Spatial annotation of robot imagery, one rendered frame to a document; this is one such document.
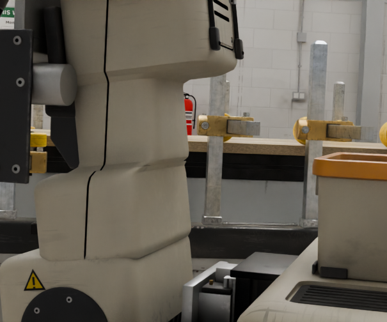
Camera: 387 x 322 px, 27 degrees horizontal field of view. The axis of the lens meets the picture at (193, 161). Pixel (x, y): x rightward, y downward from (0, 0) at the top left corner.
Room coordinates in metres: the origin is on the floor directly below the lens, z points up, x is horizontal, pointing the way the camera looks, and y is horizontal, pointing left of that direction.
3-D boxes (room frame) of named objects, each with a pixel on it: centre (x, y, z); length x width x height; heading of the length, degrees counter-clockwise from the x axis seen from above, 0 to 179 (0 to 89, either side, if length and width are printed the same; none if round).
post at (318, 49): (2.01, -0.30, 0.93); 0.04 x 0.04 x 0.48; 6
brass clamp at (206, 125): (1.99, -0.07, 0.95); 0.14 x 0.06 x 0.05; 96
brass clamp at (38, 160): (1.93, 0.42, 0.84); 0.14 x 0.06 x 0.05; 96
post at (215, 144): (1.98, -0.05, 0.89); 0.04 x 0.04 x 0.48; 6
